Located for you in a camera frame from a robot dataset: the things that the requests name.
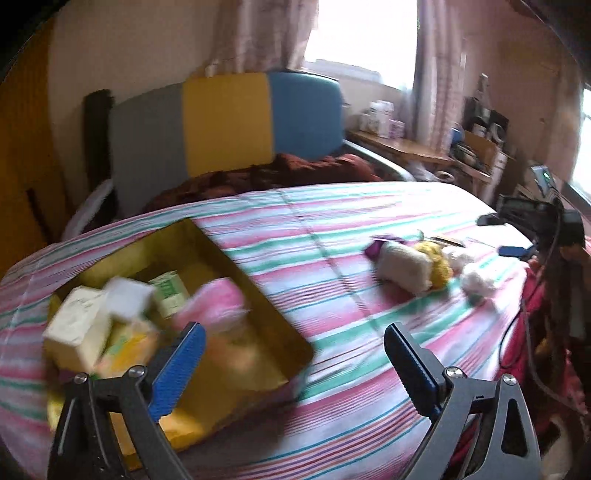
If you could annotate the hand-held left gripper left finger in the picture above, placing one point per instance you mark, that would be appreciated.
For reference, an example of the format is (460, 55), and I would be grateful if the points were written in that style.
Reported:
(178, 369)

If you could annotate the white bed rail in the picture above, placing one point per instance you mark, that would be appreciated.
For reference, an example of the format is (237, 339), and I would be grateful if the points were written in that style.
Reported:
(87, 207)
(378, 159)

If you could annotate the black rolled mat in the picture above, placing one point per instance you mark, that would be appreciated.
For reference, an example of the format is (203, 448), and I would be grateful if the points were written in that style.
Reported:
(98, 134)

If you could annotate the white boxes on desk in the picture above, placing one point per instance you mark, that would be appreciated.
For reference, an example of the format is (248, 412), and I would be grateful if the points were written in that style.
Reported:
(378, 117)

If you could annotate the green white carton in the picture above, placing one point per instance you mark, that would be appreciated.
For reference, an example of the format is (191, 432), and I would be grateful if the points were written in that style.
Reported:
(171, 293)

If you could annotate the bright window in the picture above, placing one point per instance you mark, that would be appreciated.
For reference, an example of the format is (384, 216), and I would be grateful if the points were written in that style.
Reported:
(360, 37)

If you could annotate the pink soft pack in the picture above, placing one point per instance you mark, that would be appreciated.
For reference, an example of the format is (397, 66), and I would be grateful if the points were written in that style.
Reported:
(212, 300)

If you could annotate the white bundle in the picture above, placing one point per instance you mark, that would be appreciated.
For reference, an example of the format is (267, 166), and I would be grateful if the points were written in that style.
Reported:
(406, 267)

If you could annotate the wooden wardrobe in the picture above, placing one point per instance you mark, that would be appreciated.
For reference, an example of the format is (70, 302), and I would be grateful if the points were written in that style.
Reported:
(23, 161)

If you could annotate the wooden desk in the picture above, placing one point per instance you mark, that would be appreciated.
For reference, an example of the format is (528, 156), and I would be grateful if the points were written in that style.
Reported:
(406, 150)

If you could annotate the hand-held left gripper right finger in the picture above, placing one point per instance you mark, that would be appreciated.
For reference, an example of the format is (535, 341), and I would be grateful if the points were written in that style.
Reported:
(415, 369)

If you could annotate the patterned curtain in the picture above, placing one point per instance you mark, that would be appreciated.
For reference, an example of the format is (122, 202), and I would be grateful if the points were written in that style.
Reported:
(434, 74)
(263, 32)

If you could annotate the purple item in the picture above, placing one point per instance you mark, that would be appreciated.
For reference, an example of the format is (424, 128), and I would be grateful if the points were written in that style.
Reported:
(376, 248)

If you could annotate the yellow mesh bundle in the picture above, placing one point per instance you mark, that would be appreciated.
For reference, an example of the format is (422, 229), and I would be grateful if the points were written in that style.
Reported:
(436, 267)

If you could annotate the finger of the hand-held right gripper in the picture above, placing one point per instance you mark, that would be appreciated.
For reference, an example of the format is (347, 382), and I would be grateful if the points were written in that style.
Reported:
(491, 219)
(515, 252)

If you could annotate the striped bed sheet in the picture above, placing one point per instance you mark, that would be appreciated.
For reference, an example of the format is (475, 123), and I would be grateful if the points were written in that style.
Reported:
(323, 277)

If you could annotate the red clothing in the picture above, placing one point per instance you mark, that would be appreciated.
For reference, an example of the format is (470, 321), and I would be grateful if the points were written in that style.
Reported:
(535, 295)

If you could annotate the grey yellow blue headboard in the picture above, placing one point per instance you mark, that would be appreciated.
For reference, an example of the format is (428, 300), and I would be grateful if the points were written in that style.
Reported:
(221, 124)

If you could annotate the maroon blanket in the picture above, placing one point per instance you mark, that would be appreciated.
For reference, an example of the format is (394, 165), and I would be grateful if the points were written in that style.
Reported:
(286, 173)

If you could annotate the cream carton box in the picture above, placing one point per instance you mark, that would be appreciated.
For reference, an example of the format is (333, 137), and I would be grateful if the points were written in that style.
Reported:
(76, 323)

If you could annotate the white cube box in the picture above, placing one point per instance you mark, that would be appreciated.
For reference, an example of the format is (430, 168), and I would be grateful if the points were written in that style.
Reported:
(127, 297)

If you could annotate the small white ball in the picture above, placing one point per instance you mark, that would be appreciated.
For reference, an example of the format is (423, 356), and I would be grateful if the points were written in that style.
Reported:
(459, 257)

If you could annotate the cluttered shelf unit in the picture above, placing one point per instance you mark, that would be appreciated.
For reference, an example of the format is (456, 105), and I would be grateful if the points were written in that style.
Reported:
(485, 134)

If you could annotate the yellow green packet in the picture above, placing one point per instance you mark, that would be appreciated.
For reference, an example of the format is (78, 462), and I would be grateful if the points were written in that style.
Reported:
(129, 346)

